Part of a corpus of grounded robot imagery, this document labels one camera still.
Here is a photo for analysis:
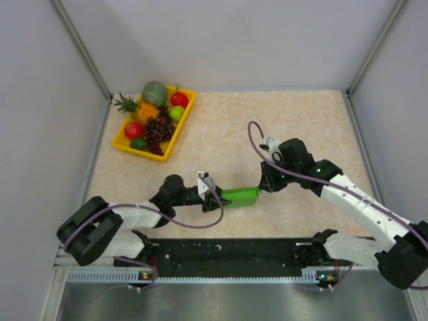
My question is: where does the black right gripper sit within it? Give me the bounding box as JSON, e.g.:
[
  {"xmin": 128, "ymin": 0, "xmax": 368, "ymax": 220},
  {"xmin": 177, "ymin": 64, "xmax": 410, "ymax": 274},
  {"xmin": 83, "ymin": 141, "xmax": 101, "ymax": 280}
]
[{"xmin": 258, "ymin": 156, "xmax": 299, "ymax": 193}]

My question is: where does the green paper box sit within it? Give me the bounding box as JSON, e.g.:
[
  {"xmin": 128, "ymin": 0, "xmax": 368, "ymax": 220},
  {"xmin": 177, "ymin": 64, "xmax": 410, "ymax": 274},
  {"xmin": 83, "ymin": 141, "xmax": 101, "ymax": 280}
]
[{"xmin": 221, "ymin": 187, "xmax": 260, "ymax": 209}]

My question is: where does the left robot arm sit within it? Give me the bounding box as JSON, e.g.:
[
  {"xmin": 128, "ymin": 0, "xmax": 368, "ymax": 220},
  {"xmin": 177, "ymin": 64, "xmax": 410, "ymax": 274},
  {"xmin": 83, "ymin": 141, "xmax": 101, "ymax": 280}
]
[{"xmin": 56, "ymin": 172, "xmax": 231, "ymax": 266}]

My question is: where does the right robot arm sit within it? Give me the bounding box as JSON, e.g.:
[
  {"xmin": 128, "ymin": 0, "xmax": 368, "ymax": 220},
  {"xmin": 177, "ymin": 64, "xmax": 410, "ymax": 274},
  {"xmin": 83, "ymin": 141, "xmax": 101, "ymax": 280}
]
[{"xmin": 259, "ymin": 137, "xmax": 427, "ymax": 290}]

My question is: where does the purple grape bunch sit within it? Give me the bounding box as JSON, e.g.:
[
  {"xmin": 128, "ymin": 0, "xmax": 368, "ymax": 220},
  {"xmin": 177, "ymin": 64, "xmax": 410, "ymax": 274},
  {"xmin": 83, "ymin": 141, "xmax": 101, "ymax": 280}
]
[{"xmin": 144, "ymin": 106, "xmax": 175, "ymax": 156}]

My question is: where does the green apple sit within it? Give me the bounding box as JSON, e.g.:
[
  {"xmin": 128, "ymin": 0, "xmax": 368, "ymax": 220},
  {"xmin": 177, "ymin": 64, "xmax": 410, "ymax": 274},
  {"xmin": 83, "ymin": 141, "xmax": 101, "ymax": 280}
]
[{"xmin": 169, "ymin": 106, "xmax": 185, "ymax": 123}]

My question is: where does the green lime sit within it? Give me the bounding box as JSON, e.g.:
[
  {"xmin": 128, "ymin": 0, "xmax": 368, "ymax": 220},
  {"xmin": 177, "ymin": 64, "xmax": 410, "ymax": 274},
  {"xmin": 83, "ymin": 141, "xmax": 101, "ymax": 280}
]
[{"xmin": 130, "ymin": 137, "xmax": 148, "ymax": 151}]

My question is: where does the red apple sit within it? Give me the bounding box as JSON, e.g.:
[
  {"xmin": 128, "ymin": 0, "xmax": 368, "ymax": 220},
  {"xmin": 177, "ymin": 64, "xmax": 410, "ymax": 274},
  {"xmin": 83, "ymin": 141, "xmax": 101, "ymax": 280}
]
[{"xmin": 171, "ymin": 92, "xmax": 189, "ymax": 108}]

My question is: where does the red pomegranate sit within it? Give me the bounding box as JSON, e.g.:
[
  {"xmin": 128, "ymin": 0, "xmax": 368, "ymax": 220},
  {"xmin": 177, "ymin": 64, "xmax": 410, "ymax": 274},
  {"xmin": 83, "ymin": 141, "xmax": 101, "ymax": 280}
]
[{"xmin": 124, "ymin": 122, "xmax": 144, "ymax": 140}]

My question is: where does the yellow plastic tray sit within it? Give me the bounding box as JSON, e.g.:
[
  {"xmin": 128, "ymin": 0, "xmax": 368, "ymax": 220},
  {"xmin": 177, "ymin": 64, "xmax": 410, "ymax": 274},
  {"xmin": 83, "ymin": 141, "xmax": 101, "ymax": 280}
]
[{"xmin": 112, "ymin": 86, "xmax": 197, "ymax": 162}]

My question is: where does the pineapple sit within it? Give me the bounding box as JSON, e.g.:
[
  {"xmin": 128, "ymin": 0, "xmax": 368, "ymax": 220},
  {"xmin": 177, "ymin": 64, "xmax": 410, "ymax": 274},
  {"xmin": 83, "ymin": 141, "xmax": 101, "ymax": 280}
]
[{"xmin": 114, "ymin": 93, "xmax": 158, "ymax": 125}]

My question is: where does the green melon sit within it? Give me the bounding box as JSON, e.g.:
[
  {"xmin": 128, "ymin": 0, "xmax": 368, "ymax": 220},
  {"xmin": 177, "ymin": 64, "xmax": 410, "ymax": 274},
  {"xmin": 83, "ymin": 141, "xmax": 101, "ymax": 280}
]
[{"xmin": 142, "ymin": 81, "xmax": 167, "ymax": 108}]

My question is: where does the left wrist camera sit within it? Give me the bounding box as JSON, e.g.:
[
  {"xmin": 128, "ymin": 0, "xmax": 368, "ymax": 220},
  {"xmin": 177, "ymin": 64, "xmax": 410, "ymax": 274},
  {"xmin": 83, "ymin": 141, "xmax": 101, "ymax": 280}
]
[{"xmin": 197, "ymin": 171, "xmax": 215, "ymax": 199}]

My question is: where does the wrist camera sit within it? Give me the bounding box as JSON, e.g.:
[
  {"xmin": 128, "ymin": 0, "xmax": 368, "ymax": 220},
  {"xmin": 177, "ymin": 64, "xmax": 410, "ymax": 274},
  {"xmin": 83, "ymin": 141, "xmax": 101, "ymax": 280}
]
[
  {"xmin": 197, "ymin": 171, "xmax": 215, "ymax": 199},
  {"xmin": 259, "ymin": 137, "xmax": 283, "ymax": 163}
]

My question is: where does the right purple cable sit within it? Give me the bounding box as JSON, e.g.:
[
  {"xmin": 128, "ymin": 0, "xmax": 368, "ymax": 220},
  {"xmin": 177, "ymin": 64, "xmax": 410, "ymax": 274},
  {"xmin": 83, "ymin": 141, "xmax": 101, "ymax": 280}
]
[{"xmin": 247, "ymin": 120, "xmax": 428, "ymax": 291}]

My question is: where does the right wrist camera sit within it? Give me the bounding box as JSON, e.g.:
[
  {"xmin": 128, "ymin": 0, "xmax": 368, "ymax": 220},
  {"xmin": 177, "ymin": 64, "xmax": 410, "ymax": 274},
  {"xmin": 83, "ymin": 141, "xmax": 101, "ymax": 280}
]
[{"xmin": 259, "ymin": 137, "xmax": 283, "ymax": 163}]

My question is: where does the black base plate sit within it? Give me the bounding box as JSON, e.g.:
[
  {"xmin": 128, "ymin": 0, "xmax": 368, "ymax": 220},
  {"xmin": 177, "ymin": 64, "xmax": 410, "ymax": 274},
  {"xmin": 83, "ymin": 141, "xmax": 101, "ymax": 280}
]
[{"xmin": 113, "ymin": 237, "xmax": 352, "ymax": 278}]

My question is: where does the aluminium frame rail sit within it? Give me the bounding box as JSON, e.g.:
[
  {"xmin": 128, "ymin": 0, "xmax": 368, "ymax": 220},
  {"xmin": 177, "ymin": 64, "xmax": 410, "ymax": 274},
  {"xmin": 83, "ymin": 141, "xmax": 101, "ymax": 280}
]
[{"xmin": 53, "ymin": 242, "xmax": 419, "ymax": 271}]

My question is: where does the white slotted cable duct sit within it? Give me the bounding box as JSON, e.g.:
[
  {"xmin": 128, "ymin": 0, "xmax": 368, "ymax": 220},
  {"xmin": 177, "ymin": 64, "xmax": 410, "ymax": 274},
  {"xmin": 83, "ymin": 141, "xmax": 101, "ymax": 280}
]
[{"xmin": 67, "ymin": 270, "xmax": 337, "ymax": 284}]

